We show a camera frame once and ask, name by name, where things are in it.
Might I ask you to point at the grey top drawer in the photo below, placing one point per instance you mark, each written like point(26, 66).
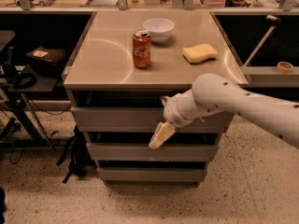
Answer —
point(140, 120)

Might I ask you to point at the grey drawer cabinet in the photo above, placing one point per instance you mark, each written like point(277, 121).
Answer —
point(103, 75)

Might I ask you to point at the grey middle drawer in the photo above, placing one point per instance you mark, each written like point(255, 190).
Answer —
point(141, 152)

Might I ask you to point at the grey bottom drawer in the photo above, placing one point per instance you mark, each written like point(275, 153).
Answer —
point(152, 175)

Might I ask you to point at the tape roll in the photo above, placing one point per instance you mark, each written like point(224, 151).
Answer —
point(284, 68)

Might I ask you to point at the dark side table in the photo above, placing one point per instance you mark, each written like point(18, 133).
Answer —
point(6, 36)

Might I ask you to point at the white handled stick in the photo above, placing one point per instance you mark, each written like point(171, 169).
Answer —
point(274, 22)

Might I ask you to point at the red cola can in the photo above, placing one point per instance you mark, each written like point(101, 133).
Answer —
point(141, 48)

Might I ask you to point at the black headphones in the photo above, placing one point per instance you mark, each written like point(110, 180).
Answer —
point(19, 81)

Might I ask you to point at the grey drawer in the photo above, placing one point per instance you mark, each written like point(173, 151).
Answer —
point(152, 175)
point(141, 152)
point(140, 120)

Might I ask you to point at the black box with label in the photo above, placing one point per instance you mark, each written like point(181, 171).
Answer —
point(47, 62)

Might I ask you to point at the white bowl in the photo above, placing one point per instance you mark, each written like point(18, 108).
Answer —
point(160, 29)

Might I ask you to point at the yellow sponge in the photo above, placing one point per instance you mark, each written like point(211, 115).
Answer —
point(199, 53)

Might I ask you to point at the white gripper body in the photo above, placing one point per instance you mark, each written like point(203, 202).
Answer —
point(173, 113)

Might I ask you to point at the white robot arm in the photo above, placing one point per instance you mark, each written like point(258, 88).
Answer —
point(211, 94)

